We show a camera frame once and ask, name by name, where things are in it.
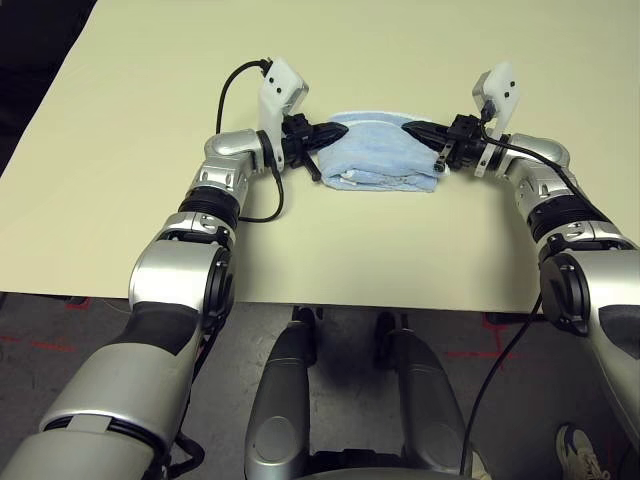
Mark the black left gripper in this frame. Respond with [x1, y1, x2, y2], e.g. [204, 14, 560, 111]
[279, 113, 350, 185]

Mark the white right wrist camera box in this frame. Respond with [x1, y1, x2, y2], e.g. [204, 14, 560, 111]
[472, 60, 520, 176]

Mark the light blue terry towel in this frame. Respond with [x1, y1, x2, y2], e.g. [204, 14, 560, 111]
[317, 109, 451, 194]

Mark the black camera cable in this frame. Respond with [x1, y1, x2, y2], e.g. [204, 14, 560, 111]
[215, 58, 286, 224]
[458, 99, 619, 476]

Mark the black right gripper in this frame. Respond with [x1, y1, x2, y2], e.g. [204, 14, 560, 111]
[401, 113, 490, 175]

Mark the bystander beige sneaker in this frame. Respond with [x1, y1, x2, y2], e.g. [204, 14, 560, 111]
[469, 447, 494, 480]
[555, 423, 615, 480]

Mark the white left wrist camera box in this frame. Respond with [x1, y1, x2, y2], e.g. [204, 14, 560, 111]
[257, 57, 310, 169]

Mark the black left camera cable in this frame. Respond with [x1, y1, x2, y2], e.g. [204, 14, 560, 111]
[215, 58, 286, 224]

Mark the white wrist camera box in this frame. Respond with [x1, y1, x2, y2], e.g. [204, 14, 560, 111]
[257, 57, 310, 169]
[472, 60, 520, 176]

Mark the grey robot waist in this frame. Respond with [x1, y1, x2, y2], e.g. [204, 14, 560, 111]
[299, 449, 416, 480]

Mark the black right camera cable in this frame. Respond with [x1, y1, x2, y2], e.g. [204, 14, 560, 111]
[458, 99, 619, 476]

